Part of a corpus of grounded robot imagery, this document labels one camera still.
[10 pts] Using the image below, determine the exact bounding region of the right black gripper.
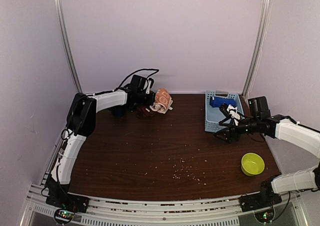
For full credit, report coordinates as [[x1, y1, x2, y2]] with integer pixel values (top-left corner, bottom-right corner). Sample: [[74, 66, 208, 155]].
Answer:
[[213, 116, 260, 144]]

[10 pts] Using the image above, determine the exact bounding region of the light blue plastic basket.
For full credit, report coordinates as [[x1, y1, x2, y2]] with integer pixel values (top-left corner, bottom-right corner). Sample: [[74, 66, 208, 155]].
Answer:
[[204, 90, 244, 133]]

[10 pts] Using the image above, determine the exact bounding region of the orange patterned towel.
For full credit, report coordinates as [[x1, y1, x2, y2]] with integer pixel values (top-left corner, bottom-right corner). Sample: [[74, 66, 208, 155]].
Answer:
[[150, 88, 173, 114]]

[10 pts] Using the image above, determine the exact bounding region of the blue towel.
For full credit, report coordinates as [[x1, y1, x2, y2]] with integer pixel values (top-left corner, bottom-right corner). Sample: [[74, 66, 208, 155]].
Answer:
[[209, 96, 237, 108]]

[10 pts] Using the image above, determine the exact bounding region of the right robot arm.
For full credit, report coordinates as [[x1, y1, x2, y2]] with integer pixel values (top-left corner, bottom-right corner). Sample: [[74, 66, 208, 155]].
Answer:
[[214, 96, 320, 207]]

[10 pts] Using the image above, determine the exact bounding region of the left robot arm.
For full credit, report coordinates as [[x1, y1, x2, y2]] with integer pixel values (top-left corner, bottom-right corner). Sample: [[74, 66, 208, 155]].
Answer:
[[45, 74, 155, 208]]

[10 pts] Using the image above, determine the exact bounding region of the brown rolled towel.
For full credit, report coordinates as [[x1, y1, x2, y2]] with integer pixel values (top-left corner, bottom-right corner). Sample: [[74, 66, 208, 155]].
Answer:
[[136, 105, 155, 117]]

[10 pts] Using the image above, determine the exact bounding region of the dark blue mug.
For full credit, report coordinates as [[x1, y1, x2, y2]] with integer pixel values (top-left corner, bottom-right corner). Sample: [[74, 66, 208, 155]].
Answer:
[[110, 106, 126, 117]]

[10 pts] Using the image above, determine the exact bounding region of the yellow-green bowl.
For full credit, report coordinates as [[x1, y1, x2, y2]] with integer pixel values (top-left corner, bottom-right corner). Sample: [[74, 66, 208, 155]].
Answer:
[[241, 153, 265, 177]]

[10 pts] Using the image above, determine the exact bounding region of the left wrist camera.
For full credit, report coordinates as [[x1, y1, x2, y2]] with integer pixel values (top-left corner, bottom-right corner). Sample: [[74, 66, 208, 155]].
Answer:
[[144, 77, 154, 94]]

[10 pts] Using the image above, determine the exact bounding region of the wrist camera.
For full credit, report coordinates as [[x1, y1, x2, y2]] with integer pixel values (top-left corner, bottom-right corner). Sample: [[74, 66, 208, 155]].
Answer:
[[144, 77, 154, 94], [219, 104, 244, 126]]

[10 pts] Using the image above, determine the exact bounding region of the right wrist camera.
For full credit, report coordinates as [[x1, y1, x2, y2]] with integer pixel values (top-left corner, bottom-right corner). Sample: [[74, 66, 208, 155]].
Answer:
[[219, 104, 244, 126]]

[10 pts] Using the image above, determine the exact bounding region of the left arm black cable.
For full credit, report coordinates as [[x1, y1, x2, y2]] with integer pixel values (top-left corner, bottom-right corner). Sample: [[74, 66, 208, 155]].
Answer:
[[66, 68, 160, 142]]

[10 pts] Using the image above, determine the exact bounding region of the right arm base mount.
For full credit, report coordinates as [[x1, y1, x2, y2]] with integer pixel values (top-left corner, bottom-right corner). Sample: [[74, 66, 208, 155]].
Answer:
[[239, 193, 282, 224]]

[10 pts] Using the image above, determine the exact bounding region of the front aluminium rail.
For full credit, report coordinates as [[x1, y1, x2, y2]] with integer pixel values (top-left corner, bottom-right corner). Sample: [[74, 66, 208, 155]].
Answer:
[[24, 188, 303, 226]]

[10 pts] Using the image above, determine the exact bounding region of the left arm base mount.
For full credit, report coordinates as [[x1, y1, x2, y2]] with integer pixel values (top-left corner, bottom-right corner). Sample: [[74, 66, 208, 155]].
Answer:
[[45, 194, 89, 225]]

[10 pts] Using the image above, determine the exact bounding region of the left aluminium frame post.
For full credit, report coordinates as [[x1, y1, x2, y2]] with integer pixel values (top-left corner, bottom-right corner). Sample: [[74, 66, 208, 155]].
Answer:
[[54, 0, 83, 93]]

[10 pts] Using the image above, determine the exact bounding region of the aluminium frame post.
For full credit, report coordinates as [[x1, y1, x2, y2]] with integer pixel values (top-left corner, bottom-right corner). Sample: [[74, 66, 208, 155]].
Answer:
[[242, 0, 272, 97], [54, 0, 83, 93]]

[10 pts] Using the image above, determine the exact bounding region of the right aluminium frame post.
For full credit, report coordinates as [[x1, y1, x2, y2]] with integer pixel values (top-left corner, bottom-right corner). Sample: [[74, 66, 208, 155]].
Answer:
[[242, 0, 272, 97]]

